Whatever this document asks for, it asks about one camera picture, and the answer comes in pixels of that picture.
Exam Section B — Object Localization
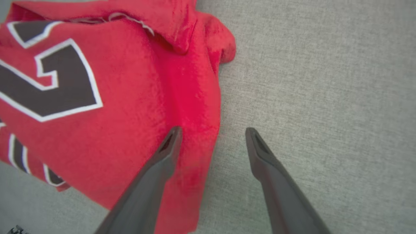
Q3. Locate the grey fabric sofa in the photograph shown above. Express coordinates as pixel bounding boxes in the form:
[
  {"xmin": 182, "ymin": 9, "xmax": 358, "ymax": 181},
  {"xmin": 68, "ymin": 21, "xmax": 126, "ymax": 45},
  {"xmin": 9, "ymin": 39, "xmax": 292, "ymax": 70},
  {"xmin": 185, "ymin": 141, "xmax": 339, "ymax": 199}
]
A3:
[{"xmin": 0, "ymin": 0, "xmax": 416, "ymax": 234}]

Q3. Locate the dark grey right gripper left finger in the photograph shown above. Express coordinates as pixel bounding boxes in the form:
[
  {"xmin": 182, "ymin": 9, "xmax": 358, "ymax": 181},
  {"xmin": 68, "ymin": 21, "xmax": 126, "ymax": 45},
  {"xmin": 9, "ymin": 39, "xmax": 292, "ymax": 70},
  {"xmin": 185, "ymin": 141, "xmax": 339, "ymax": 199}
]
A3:
[{"xmin": 94, "ymin": 126, "xmax": 183, "ymax": 234}]

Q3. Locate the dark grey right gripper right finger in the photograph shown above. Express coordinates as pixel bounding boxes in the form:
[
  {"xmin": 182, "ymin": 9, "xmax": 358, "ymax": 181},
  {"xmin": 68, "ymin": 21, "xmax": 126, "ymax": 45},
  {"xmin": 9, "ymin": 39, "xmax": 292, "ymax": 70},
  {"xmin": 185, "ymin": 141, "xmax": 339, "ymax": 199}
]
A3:
[{"xmin": 245, "ymin": 127, "xmax": 331, "ymax": 234}]

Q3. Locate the red basketball jersey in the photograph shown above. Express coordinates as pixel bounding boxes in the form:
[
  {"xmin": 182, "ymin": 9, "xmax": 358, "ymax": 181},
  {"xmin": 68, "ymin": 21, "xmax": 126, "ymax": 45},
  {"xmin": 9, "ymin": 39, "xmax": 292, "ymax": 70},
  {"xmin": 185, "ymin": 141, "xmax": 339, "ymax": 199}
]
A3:
[{"xmin": 0, "ymin": 0, "xmax": 237, "ymax": 234}]

